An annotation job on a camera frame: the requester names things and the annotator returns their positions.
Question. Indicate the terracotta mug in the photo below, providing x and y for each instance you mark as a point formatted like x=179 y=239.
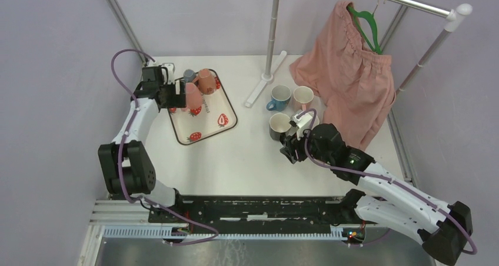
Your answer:
x=206 y=82

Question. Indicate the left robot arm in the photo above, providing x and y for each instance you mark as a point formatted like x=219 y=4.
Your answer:
x=127 y=169

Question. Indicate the grey-blue mug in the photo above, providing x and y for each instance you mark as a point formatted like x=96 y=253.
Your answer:
x=189 y=75

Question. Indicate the strawberry pattern tray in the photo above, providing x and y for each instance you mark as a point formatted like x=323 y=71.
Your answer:
x=215 y=115

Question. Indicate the pink shorts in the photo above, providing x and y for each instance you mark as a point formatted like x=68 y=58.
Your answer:
x=355 y=84

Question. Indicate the metal clothes rack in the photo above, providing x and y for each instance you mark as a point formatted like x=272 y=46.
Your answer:
x=454 y=19

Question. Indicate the yellow mug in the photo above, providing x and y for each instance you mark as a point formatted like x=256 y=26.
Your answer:
x=316 y=120

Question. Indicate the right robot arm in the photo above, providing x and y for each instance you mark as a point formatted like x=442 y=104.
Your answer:
x=442 y=229

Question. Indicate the light pink mug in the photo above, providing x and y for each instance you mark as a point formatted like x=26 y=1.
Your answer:
x=302 y=97

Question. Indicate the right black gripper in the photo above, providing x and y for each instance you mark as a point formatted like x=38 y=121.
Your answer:
x=292 y=144

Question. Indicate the black mug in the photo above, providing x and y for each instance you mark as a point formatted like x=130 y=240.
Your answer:
x=279 y=124

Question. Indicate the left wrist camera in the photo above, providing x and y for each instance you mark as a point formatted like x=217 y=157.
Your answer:
x=168 y=70

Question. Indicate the blue mug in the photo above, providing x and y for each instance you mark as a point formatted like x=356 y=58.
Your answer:
x=280 y=97

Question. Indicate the salmon pink mug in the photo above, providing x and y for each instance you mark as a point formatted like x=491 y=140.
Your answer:
x=193 y=97

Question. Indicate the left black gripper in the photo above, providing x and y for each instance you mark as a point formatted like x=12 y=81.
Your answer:
x=178 y=100

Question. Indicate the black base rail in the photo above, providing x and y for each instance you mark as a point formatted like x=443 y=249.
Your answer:
x=269 y=215

